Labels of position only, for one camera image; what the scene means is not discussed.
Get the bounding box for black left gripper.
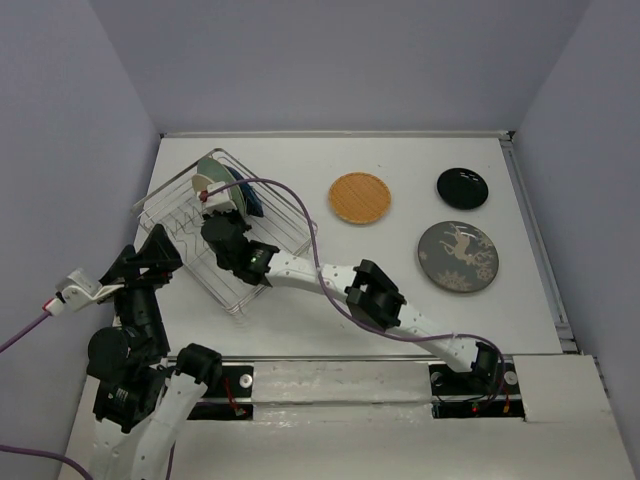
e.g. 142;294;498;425
97;219;185;352

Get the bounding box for dark blue plate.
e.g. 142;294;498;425
228;183;264;218

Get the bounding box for cream and black plate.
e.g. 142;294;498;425
192;173;216;200

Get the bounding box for teal flower plate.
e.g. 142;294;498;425
197;156;246;217

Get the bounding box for orange woven plate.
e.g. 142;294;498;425
328;172;392;225

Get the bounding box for grey deer plate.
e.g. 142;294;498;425
417;221;500;294

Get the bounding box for glossy black plate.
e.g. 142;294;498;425
436;167;489;211

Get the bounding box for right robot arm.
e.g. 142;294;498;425
200;212;504;392

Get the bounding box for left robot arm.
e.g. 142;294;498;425
87;225;222;479

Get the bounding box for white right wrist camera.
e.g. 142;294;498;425
198;182;238;215

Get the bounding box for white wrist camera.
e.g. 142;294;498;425
42;268;124;316
198;182;238;215

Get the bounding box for metal wire dish rack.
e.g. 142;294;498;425
132;148;317;314

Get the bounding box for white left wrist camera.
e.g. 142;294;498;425
42;268;124;316

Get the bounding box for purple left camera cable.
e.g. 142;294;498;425
0;307;101;480

